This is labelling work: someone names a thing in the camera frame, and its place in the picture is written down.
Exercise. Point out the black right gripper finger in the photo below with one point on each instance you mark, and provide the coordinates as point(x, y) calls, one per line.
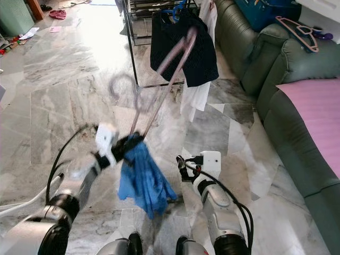
point(182, 167)

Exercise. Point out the pink cloth mat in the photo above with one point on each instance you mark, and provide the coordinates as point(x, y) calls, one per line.
point(313, 117)

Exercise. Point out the blue cushion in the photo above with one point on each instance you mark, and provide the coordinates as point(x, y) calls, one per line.
point(265, 13)

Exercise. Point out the blue plastic hanger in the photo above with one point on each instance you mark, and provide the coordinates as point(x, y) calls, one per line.
point(174, 11)

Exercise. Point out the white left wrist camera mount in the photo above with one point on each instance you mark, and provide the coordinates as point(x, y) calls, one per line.
point(106, 139)

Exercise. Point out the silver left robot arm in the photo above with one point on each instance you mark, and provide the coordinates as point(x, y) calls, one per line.
point(79, 180)

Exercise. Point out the white paper sheet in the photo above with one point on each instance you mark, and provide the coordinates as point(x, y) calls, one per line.
point(30, 34)

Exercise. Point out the pink plastic hanger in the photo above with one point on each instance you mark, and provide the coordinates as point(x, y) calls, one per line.
point(151, 114)
point(303, 38)

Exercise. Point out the brown wooden post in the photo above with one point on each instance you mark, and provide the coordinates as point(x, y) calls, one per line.
point(35, 9)

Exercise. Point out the pink paper sheet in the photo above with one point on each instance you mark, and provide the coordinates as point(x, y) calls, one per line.
point(56, 30)

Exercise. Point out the blue cloth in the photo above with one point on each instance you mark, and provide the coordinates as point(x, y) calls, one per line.
point(146, 180)

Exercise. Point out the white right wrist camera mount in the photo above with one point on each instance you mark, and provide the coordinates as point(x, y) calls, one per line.
point(211, 162)

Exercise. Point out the white pillow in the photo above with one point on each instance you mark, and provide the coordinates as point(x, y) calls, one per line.
point(321, 8)

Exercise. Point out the navy blue garment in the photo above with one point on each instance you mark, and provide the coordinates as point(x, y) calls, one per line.
point(170, 48)

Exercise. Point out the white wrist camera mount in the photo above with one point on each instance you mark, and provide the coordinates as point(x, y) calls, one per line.
point(106, 139)
point(211, 162)

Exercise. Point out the black metal drying rack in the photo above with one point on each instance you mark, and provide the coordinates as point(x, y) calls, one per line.
point(130, 53)

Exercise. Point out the green plastic laundry bin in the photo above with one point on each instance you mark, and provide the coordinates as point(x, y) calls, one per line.
point(16, 16)

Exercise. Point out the dark left robot foot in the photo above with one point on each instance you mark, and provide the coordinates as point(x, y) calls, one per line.
point(121, 245)

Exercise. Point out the dark green leather sofa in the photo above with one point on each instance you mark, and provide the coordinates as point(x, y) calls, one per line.
point(271, 58)

